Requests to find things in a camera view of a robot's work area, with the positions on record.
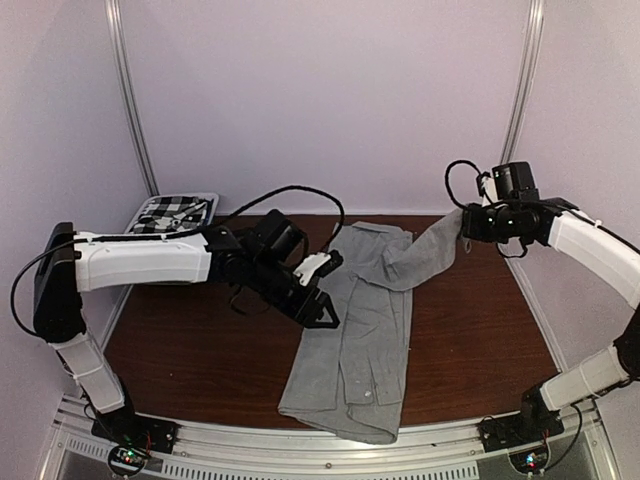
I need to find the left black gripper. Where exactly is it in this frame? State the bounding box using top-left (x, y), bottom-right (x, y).
top-left (247, 255), bottom-right (341, 329)

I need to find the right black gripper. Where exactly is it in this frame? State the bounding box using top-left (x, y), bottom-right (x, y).
top-left (462, 202), bottom-right (518, 243)

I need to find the white plastic basket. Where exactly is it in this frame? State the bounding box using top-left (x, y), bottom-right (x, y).
top-left (127, 191), bottom-right (221, 236)

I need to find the grey long sleeve shirt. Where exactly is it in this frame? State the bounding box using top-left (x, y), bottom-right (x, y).
top-left (278, 209), bottom-right (462, 445)

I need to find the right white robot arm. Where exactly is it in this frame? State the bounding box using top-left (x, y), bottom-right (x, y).
top-left (461, 162), bottom-right (639, 442)

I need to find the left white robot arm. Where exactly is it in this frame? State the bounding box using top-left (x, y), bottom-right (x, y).
top-left (33, 210), bottom-right (342, 444)

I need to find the black white checkered shirt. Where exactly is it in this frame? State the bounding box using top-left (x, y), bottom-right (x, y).
top-left (132, 195), bottom-right (214, 235)

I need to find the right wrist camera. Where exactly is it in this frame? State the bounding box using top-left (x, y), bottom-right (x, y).
top-left (476, 172), bottom-right (499, 207)

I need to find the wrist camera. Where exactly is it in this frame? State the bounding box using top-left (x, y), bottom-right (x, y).
top-left (293, 250), bottom-right (344, 287)
top-left (476, 172), bottom-right (499, 207)

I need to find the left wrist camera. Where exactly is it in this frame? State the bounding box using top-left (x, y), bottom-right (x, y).
top-left (293, 250), bottom-right (344, 287)

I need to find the right black cable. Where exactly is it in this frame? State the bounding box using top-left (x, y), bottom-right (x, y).
top-left (443, 159), bottom-right (489, 211)

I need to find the black cable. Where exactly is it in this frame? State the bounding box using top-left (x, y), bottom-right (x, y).
top-left (443, 159), bottom-right (489, 211)
top-left (214, 184), bottom-right (347, 251)

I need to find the left black cable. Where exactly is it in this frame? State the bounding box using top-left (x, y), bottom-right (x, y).
top-left (214, 184), bottom-right (347, 251)

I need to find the right aluminium corner post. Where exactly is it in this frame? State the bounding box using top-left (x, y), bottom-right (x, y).
top-left (500, 0), bottom-right (545, 165)

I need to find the aluminium corner post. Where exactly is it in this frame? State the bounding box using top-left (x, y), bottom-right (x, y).
top-left (104, 0), bottom-right (159, 196)
top-left (500, 0), bottom-right (545, 165)

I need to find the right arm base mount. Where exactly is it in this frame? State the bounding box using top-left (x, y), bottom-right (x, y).
top-left (477, 414), bottom-right (564, 477)

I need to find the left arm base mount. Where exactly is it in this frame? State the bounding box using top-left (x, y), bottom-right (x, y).
top-left (91, 414), bottom-right (178, 478)

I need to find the aluminium front rail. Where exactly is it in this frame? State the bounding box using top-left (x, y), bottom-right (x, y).
top-left (36, 396), bottom-right (622, 479)

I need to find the left aluminium corner post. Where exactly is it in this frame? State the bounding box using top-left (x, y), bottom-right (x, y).
top-left (104, 0), bottom-right (159, 196)

